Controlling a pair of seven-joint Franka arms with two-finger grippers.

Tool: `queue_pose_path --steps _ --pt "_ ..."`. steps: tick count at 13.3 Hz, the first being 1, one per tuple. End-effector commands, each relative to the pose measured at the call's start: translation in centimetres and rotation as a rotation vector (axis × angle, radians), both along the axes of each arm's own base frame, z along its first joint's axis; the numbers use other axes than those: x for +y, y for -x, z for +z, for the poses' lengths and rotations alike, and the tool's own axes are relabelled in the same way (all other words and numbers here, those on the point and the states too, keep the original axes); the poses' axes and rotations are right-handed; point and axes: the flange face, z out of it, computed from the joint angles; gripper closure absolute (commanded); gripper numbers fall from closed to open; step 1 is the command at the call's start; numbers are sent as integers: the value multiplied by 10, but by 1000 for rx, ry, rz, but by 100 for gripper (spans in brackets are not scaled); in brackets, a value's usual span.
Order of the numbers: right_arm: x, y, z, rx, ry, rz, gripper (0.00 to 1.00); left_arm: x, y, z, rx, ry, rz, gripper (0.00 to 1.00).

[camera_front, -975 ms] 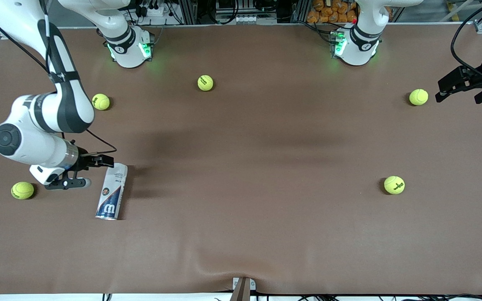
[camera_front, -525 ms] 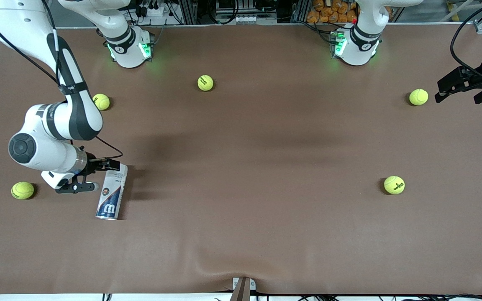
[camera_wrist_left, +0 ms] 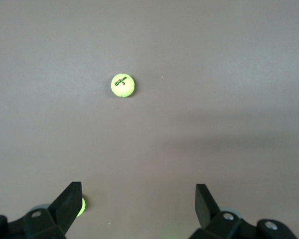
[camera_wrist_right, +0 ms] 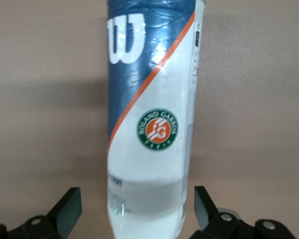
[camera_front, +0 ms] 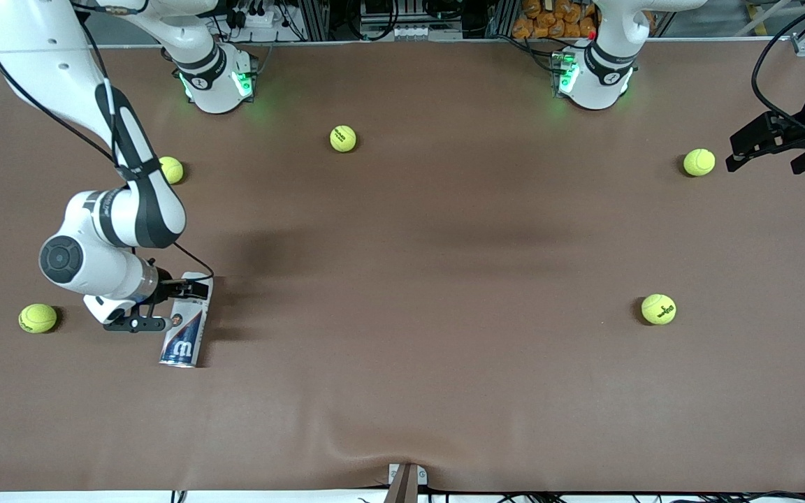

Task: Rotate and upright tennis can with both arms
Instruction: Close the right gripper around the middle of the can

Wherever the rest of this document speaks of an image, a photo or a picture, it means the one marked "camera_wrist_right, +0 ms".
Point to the white blue tennis ball can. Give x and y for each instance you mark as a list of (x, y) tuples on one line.
[(152, 99)]

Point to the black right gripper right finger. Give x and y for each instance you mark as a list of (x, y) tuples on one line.
[(214, 226)]

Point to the brown table mat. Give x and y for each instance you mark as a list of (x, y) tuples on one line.
[(251, 99)]

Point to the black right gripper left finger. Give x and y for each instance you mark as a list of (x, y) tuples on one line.
[(62, 214)]

